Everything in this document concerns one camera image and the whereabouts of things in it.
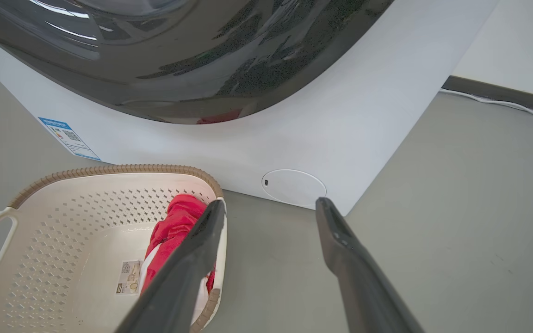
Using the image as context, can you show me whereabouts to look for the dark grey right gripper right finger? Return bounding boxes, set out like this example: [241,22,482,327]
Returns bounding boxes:
[315,197,425,333]

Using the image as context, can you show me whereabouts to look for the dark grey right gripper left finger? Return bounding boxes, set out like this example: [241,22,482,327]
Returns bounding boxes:
[115,199,227,333]

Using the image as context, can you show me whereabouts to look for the cream plastic laundry basket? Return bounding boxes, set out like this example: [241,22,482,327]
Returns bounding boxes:
[0,164,228,333]

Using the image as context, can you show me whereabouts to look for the paper label inside basket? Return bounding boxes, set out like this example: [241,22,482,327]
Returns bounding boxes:
[117,260,143,296]

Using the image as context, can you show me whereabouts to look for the red and white garment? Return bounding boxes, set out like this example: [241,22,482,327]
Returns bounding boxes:
[139,194,216,296]

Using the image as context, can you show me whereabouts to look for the round white filter cover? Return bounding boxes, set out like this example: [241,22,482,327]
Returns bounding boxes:
[261,169,327,207]

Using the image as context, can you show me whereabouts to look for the white washing machine body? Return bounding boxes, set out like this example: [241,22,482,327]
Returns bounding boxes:
[0,0,501,217]

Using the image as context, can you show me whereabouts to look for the blue white energy label sticker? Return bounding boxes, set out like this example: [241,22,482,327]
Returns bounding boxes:
[38,117,102,161]

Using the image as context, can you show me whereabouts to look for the dark glass washing machine door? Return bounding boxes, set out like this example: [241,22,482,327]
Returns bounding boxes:
[0,0,394,124]

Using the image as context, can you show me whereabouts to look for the dark grey baseboard strip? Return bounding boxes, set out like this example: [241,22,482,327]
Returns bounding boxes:
[441,75,533,117]

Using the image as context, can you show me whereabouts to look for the white floor cable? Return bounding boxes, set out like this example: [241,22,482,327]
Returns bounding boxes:
[440,89,533,122]

